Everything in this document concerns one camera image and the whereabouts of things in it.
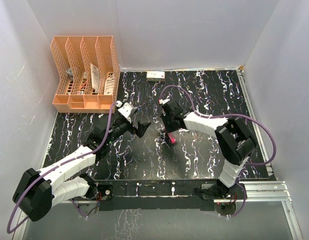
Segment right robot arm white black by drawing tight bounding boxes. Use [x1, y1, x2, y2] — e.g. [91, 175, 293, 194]
[159, 99, 257, 199]

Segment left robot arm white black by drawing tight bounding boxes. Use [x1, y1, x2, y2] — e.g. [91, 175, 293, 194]
[12, 117, 151, 222]

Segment silver key with blue tag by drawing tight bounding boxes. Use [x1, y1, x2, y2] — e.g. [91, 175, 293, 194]
[178, 129, 189, 133]

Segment white labelled packet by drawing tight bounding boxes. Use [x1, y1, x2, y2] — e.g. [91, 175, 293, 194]
[103, 75, 115, 95]

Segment small white red box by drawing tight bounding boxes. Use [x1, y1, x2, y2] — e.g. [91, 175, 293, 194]
[146, 71, 165, 82]

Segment white paper packet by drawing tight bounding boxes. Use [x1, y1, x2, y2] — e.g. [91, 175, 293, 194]
[90, 63, 101, 94]

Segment orange plastic file organizer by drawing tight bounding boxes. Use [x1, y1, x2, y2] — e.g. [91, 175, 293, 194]
[50, 36, 120, 113]

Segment round metal object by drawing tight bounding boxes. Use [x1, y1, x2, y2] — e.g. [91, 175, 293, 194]
[66, 68, 73, 77]

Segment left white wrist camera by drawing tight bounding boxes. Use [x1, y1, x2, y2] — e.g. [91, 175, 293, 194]
[116, 100, 137, 123]

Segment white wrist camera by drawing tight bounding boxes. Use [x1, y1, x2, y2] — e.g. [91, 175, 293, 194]
[116, 100, 137, 123]
[158, 98, 170, 106]

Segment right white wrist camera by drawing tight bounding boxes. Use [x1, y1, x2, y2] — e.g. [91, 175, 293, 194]
[158, 98, 170, 106]

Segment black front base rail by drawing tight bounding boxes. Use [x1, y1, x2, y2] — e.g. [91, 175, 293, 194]
[96, 179, 218, 211]

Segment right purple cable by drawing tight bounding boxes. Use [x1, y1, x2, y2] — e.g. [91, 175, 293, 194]
[158, 85, 278, 167]

